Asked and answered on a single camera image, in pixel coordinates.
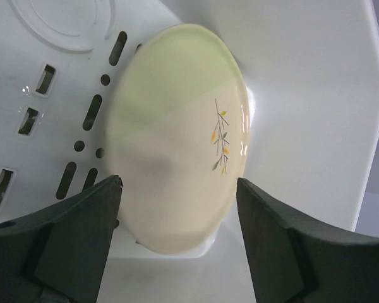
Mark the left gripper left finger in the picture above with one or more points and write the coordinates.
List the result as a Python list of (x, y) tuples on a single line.
[(58, 254)]

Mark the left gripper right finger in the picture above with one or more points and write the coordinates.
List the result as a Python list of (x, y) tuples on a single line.
[(294, 257)]

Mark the cream green leaf plate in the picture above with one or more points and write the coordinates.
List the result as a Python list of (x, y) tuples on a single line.
[(177, 133)]

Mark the white plastic bin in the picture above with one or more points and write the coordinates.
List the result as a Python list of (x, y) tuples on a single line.
[(312, 77)]

